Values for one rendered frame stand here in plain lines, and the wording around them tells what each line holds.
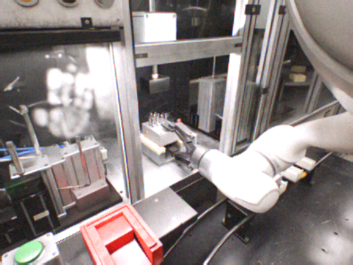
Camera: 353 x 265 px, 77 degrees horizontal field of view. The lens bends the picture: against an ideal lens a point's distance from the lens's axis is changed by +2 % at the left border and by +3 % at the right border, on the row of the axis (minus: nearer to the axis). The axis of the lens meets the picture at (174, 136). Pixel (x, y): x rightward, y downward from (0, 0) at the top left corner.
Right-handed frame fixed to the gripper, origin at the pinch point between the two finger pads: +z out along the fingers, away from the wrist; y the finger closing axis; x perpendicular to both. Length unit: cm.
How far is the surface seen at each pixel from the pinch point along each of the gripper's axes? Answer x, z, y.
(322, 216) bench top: -44, -44, -32
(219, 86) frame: -29.4, 3.2, 13.2
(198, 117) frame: -24.3, 9.7, -1.7
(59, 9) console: 32, -15, 40
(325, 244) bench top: -31, -50, -32
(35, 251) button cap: 46, -25, 4
